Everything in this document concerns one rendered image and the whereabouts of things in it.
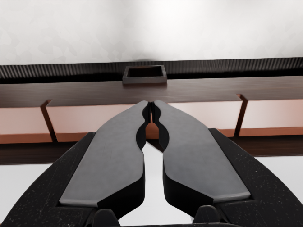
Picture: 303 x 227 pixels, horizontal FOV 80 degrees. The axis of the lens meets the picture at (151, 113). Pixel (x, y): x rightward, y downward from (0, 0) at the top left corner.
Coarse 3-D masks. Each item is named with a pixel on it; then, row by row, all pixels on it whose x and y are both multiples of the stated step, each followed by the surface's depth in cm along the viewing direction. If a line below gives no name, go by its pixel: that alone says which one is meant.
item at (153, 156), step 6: (150, 144) 15; (144, 150) 15; (150, 150) 16; (156, 150) 16; (144, 156) 16; (150, 156) 16; (156, 156) 16; (162, 156) 16; (150, 162) 16; (156, 162) 16
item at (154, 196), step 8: (152, 168) 17; (160, 168) 17; (152, 176) 17; (160, 176) 17; (152, 184) 18; (160, 184) 18; (152, 192) 18; (160, 192) 18; (144, 200) 19; (152, 200) 19; (160, 200) 19
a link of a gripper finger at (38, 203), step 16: (80, 144) 8; (64, 160) 7; (80, 160) 7; (48, 176) 7; (64, 176) 7; (32, 192) 6; (48, 192) 6; (16, 208) 6; (32, 208) 6; (48, 208) 6; (64, 208) 6; (80, 208) 6; (96, 208) 6; (16, 224) 5; (32, 224) 5; (48, 224) 5; (64, 224) 5; (80, 224) 5
